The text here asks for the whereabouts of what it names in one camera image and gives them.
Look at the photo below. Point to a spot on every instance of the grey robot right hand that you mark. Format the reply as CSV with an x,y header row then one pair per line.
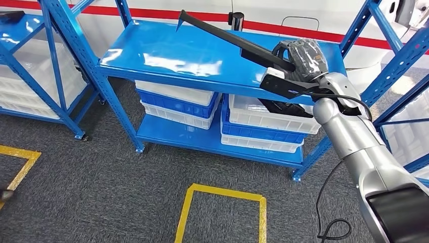
x,y
308,58

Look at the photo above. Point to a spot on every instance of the long black plastic part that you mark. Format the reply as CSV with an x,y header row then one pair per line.
x,y
218,32

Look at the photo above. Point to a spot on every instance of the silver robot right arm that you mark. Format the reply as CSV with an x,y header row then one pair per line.
x,y
355,134

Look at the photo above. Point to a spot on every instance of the blue metal shelf rack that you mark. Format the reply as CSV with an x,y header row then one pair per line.
x,y
16,33
167,50
402,121

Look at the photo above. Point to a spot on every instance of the blue plastic crate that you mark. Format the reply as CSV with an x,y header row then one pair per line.
x,y
261,134
174,107

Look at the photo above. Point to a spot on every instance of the yellow floor tape square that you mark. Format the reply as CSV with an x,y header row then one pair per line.
x,y
187,218
26,167

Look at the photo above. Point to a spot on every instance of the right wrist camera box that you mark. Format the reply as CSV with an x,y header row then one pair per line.
x,y
285,88

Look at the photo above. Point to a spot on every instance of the chrome stanchion post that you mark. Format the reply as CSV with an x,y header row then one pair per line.
x,y
236,21

